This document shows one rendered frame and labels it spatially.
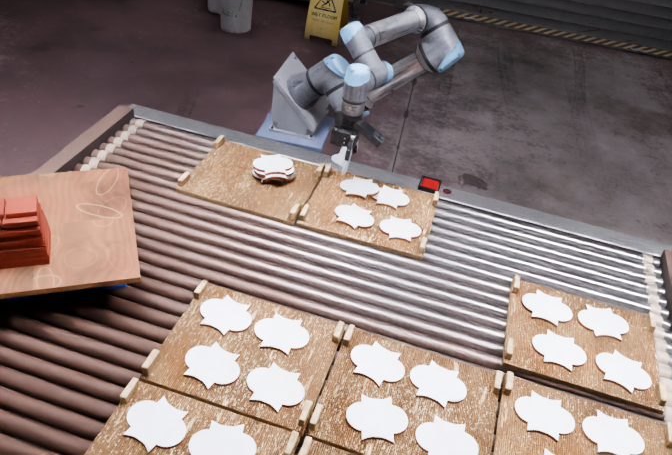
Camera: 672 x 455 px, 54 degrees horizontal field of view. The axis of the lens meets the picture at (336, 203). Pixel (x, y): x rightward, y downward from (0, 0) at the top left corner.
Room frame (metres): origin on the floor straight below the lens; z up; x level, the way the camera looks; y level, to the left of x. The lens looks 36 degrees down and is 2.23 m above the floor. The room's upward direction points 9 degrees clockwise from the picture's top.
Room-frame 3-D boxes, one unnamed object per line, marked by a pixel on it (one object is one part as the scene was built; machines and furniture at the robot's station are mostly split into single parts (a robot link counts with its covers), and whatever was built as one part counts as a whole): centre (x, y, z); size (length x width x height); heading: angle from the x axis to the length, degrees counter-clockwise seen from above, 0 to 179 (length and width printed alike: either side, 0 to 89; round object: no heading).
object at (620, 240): (2.01, -0.15, 0.89); 2.08 x 0.09 x 0.06; 78
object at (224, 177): (1.85, 0.29, 0.93); 0.41 x 0.35 x 0.02; 78
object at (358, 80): (1.88, -0.01, 1.33); 0.09 x 0.08 x 0.11; 144
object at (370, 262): (1.55, -0.06, 0.90); 1.95 x 0.05 x 0.05; 78
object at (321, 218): (1.77, -0.12, 0.93); 0.41 x 0.35 x 0.02; 79
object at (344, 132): (1.88, 0.00, 1.17); 0.09 x 0.08 x 0.12; 79
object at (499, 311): (1.50, -0.05, 0.90); 1.95 x 0.05 x 0.05; 78
